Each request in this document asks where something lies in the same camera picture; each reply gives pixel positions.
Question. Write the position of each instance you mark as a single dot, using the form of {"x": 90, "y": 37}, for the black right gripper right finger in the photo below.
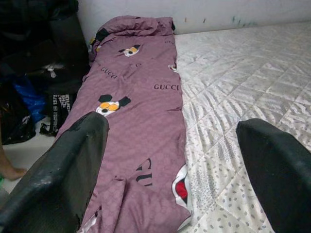
{"x": 279, "y": 174}

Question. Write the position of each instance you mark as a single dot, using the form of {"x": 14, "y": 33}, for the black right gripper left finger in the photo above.
{"x": 53, "y": 184}

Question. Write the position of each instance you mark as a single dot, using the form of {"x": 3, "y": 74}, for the person in grey shorts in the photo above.
{"x": 9, "y": 170}

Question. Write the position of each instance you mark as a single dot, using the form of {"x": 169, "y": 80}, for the black plastic bag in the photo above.
{"x": 14, "y": 126}

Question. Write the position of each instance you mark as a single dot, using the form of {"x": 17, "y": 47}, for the black bag white print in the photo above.
{"x": 60, "y": 109}

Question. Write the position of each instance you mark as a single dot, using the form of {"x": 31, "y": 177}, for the blue plastic bag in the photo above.
{"x": 31, "y": 102}

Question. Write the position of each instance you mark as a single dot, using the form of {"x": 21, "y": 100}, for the grey quilted mattress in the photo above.
{"x": 230, "y": 85}

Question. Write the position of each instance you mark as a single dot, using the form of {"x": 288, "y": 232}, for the purple cartoon print blanket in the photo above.
{"x": 141, "y": 116}

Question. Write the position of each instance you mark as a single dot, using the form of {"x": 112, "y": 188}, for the black suitcase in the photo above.
{"x": 63, "y": 43}

